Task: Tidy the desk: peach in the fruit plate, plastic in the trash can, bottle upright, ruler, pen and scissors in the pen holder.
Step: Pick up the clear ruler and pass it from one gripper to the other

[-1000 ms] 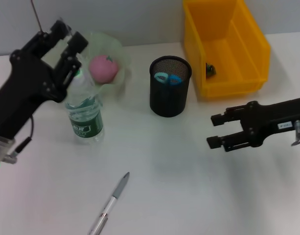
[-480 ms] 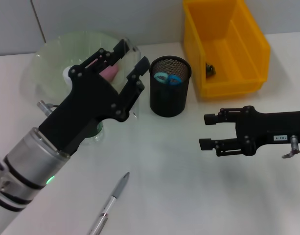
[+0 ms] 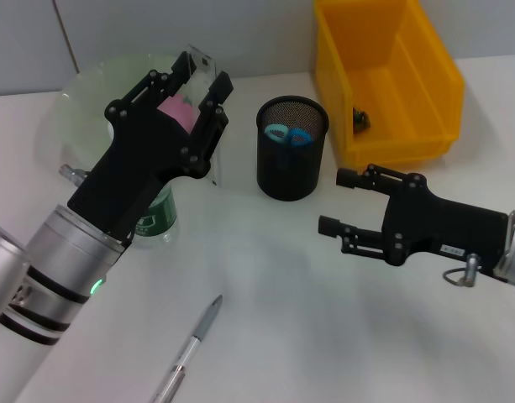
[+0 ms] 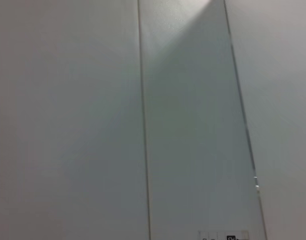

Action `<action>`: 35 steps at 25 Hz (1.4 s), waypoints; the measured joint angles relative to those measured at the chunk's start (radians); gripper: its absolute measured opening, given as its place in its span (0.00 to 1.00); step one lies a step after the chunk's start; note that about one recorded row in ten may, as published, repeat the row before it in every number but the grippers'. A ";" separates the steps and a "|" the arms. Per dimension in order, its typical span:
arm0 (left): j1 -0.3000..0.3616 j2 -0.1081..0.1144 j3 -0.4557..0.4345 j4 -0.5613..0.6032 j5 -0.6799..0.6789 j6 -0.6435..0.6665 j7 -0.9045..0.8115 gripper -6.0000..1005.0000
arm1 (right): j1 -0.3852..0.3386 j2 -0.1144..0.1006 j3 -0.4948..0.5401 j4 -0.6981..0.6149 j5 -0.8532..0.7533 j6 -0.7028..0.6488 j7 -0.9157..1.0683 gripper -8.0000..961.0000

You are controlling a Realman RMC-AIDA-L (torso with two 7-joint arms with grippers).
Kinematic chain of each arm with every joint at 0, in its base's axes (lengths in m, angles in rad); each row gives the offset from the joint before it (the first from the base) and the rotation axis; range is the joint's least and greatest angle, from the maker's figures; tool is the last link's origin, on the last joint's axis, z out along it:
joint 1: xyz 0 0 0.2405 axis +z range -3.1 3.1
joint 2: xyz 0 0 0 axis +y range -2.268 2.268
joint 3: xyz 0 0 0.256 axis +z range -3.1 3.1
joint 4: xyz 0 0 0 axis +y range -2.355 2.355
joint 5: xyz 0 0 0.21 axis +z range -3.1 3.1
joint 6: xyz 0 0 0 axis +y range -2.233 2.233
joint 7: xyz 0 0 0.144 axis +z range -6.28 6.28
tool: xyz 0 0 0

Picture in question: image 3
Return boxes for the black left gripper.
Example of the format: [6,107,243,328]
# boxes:
[67,50,235,245]

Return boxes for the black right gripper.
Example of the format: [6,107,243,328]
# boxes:
[318,164,510,270]

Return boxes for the pink peach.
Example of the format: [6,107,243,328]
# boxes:
[157,92,202,135]

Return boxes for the clear plastic ruler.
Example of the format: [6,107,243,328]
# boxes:
[184,43,224,188]

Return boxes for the blue scissors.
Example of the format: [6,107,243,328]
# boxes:
[263,123,313,148]

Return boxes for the green plastic wrapper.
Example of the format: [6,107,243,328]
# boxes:
[351,107,372,134]

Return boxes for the clear water bottle green label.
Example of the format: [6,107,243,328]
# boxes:
[130,182,179,249]

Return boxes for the silver white pen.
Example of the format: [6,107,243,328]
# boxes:
[150,295,224,403]

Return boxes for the black mesh pen holder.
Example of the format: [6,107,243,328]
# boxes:
[255,95,329,202]

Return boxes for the translucent green fruit plate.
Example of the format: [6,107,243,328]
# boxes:
[34,52,227,188]

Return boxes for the yellow plastic bin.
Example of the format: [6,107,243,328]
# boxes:
[313,0,466,171]

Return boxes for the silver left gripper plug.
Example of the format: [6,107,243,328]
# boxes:
[59,165,89,185]

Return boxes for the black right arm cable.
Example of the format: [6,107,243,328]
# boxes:
[443,267,465,287]

